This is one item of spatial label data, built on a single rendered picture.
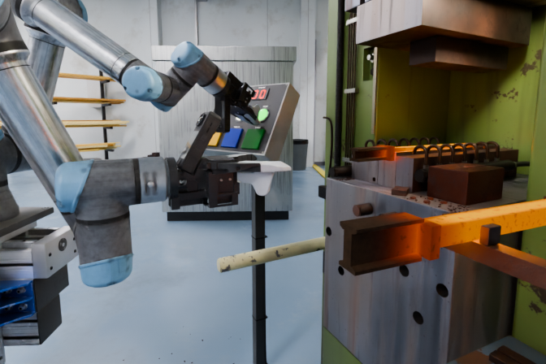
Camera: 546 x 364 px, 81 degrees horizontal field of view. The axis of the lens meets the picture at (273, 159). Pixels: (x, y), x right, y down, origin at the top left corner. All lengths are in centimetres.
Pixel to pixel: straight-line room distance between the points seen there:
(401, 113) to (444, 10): 38
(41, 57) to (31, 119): 49
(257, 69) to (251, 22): 422
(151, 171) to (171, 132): 285
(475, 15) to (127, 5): 750
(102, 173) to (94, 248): 11
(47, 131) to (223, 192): 30
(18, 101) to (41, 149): 8
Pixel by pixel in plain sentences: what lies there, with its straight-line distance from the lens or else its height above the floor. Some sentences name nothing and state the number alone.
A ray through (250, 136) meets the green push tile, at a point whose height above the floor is 102.
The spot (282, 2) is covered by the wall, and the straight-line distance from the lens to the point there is 758.
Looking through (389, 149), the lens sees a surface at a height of 101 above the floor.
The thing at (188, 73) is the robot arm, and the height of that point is 119.
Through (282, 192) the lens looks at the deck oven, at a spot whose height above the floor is 31.
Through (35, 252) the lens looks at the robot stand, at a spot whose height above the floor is 75.
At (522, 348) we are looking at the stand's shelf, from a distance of 74.
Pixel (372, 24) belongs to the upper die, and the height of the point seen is 130.
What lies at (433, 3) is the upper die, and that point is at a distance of 81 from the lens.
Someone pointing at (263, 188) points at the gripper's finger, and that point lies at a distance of 55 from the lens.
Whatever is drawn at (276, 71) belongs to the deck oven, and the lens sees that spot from 328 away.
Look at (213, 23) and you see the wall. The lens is 750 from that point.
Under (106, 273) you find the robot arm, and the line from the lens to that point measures 56.
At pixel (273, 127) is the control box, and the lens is 106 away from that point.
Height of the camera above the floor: 108
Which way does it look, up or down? 7 degrees down
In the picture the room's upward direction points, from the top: straight up
